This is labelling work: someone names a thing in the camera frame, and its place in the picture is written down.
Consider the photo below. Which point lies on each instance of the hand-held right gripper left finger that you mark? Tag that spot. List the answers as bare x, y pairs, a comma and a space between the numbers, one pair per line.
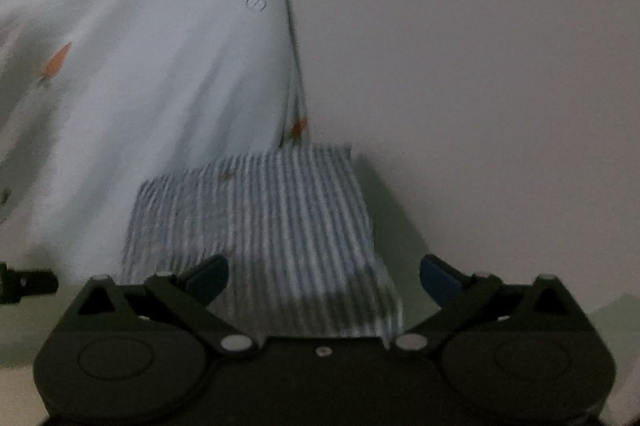
210, 277

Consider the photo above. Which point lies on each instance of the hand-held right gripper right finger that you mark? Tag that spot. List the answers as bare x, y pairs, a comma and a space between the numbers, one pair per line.
439, 278

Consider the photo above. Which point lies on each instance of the blue checked shirt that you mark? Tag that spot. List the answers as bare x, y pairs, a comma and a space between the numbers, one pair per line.
280, 226

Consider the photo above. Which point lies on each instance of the carrot print quilt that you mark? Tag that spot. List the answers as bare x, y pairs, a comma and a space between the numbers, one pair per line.
150, 80

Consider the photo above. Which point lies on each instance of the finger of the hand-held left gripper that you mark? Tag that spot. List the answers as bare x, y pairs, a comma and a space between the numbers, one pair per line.
37, 282

